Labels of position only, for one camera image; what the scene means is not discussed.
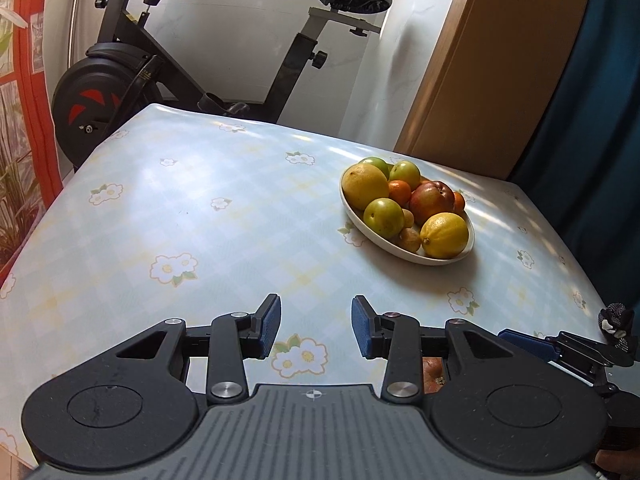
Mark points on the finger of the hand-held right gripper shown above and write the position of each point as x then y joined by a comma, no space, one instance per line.
525,344

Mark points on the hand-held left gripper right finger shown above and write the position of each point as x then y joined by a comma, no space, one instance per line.
362,329

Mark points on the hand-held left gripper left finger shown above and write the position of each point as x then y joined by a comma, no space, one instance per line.
270,326

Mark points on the dark red apple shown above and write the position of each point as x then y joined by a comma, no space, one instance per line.
434,372

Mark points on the cream oval plate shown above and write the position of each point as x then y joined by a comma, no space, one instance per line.
372,241

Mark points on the brown kiwi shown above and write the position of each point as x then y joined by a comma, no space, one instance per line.
410,241

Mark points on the small tan fruit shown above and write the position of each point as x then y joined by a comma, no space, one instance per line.
408,219

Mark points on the yellow lemon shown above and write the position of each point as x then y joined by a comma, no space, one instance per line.
445,235

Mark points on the small mandarin orange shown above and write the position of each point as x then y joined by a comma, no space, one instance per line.
400,192

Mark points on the large yellow citrus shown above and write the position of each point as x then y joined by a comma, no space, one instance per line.
365,185

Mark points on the red yellow apple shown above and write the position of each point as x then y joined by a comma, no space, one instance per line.
432,199

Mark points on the large mandarin orange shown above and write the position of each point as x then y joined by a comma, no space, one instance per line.
459,201

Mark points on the black mesh object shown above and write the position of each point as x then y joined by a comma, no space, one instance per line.
617,322

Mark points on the dark teal cloth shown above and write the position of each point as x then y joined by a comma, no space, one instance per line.
590,135

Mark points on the wooden chair back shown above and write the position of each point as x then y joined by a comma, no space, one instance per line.
500,70

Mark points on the black exercise bike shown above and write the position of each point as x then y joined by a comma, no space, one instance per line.
100,90

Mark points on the red plant print curtain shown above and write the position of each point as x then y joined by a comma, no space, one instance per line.
35,110

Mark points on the grey wall pipe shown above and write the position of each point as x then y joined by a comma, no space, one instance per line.
77,15

